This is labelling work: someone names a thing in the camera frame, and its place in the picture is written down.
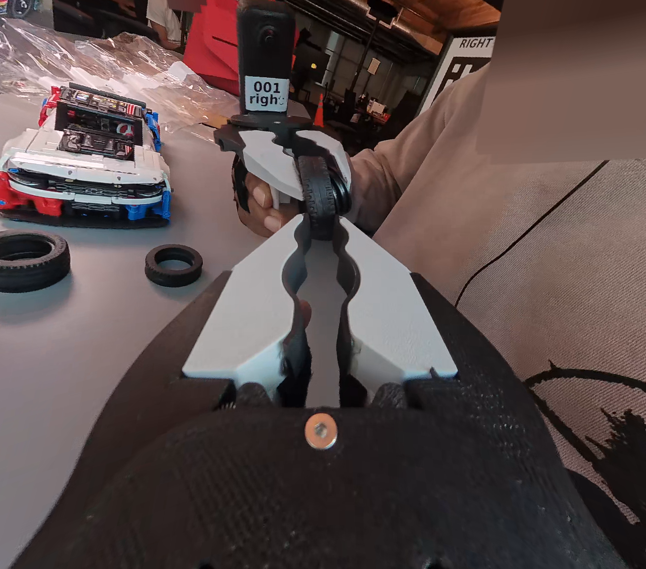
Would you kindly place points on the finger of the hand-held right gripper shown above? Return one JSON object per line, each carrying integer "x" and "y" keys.
{"x": 267, "y": 160}
{"x": 338, "y": 160}

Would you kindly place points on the black tripod light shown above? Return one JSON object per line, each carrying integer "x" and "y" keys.
{"x": 383, "y": 8}

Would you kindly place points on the clear plastic bag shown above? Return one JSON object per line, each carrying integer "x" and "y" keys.
{"x": 101, "y": 59}

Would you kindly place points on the toy brick race car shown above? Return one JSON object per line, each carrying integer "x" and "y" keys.
{"x": 75, "y": 160}

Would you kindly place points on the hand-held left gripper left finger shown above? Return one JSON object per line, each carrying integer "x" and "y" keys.
{"x": 237, "y": 326}

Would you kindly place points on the black rubber toy tyre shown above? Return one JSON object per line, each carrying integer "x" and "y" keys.
{"x": 55, "y": 266}
{"x": 151, "y": 271}
{"x": 318, "y": 205}

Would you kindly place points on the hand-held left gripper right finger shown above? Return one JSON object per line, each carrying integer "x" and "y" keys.
{"x": 403, "y": 326}

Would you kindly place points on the red large board shape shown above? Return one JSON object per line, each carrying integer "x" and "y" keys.
{"x": 212, "y": 38}

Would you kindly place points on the person in beige hoodie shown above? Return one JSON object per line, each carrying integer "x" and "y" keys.
{"x": 555, "y": 301}

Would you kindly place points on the black toy wheel rim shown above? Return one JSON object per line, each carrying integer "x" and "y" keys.
{"x": 342, "y": 195}

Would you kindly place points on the person's right hand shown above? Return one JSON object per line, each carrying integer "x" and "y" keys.
{"x": 262, "y": 200}

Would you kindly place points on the person's right forearm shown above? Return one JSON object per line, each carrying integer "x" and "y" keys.
{"x": 414, "y": 165}

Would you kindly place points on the printed marker sign board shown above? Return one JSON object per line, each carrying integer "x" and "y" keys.
{"x": 454, "y": 74}

